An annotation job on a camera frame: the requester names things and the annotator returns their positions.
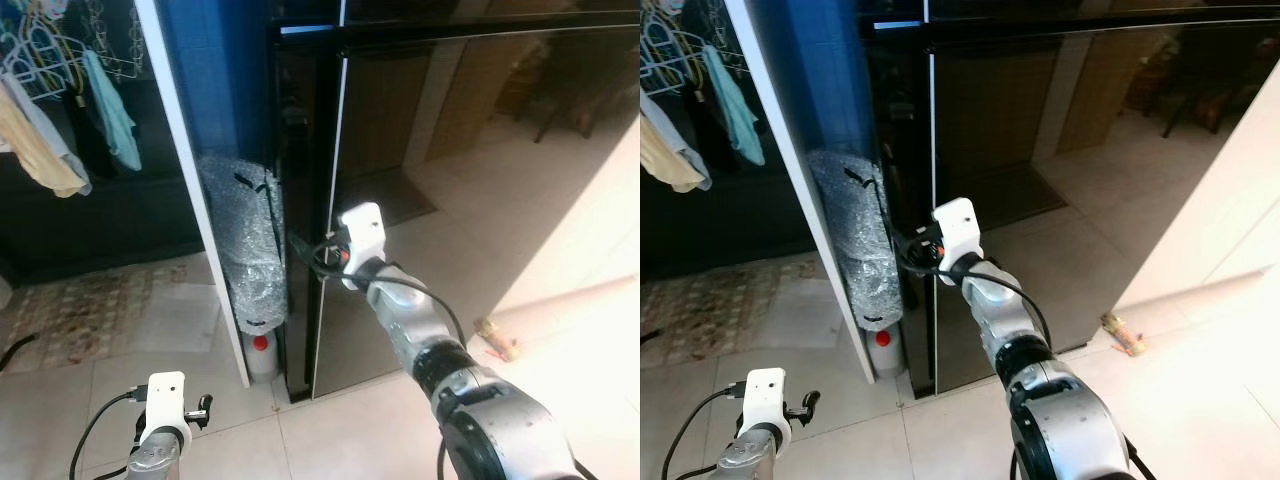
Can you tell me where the black fridge door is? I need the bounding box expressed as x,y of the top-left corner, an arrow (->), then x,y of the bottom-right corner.
928,20 -> 1271,396
310,22 -> 641,401

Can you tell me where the black fridge white interior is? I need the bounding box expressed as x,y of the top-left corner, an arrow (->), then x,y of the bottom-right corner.
268,0 -> 641,403
858,0 -> 1280,399

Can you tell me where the red cap white bottle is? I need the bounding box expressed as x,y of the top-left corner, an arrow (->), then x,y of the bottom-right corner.
245,333 -> 280,385
867,328 -> 902,380

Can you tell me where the patterned floor rug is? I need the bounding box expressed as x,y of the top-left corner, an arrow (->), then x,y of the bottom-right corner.
640,258 -> 853,369
5,262 -> 219,373

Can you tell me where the small brown floor object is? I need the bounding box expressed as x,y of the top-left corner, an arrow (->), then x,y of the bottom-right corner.
474,317 -> 522,362
1100,311 -> 1150,359

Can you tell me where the teal hanging cloth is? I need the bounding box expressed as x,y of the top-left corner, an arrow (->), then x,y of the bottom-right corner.
700,44 -> 767,167
82,48 -> 142,172

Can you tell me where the yellow hanging garment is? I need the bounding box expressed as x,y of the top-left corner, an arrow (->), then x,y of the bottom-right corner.
640,92 -> 714,194
0,78 -> 93,199

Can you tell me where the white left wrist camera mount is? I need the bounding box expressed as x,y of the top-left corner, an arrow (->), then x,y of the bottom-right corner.
144,371 -> 192,451
744,367 -> 792,447

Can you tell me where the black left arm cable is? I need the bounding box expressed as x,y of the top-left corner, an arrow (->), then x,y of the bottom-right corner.
68,388 -> 151,480
662,385 -> 751,480

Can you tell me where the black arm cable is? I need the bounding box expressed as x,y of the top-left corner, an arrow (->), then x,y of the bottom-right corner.
662,385 -> 751,480
68,388 -> 151,480
308,240 -> 469,349
905,238 -> 1053,346

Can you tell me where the black fridge power cable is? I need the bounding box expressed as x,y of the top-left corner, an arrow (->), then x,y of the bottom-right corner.
843,165 -> 889,201
233,170 -> 279,206

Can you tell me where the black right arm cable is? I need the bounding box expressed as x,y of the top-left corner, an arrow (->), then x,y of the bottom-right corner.
905,238 -> 1053,346
308,240 -> 469,349

